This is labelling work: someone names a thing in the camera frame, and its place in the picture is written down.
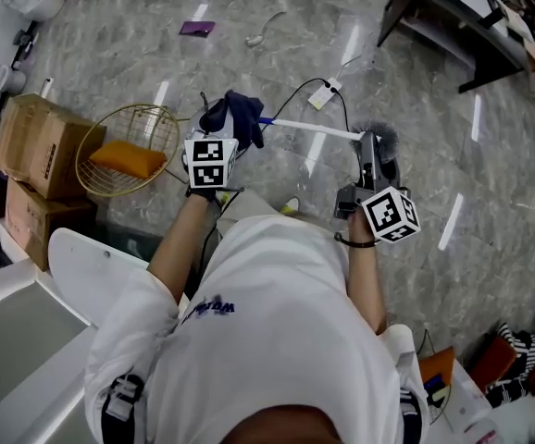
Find pinkish cardboard box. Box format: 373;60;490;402
4;178;98;273

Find person's left hand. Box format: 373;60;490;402
184;185;218;204

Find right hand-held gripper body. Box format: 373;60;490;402
333;163;422;245

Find dark blue cloth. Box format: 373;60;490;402
223;89;267;151

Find dark harness strap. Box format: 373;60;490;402
397;385;425;444
101;372;147;444

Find dark desk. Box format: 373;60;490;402
376;0;535;94

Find orange cushion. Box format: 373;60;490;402
88;139;168;180

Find person's left forearm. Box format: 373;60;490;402
146;193;218;305

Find purple flat item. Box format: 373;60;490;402
178;19;217;37

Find large white toilet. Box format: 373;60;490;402
0;0;67;23

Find white power strip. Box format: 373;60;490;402
306;77;345;111

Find white basin edge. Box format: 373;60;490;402
0;247;98;444

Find white toilet brush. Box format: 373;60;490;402
256;116;402;179

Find person's chin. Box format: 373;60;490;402
218;403;345;444

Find person's right hand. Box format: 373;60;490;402
346;210;376;244

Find black bracelet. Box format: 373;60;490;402
333;231;379;250

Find person's right forearm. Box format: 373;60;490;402
344;242;389;337

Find brown cardboard box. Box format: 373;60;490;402
0;92;108;202

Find white curved handle tool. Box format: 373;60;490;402
244;10;288;48

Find person's beige trousers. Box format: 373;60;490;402
215;189;281;231

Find white toilet lid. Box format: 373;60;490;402
46;227;191;328

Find person's white t-shirt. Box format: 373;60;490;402
83;214;431;444

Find black white striped bag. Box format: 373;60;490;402
483;321;535;410

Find white power strip cable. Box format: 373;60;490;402
338;53;365;81

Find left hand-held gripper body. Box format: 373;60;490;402
182;98;241;190

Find gold wire basket chair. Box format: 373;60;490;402
74;103;190;199

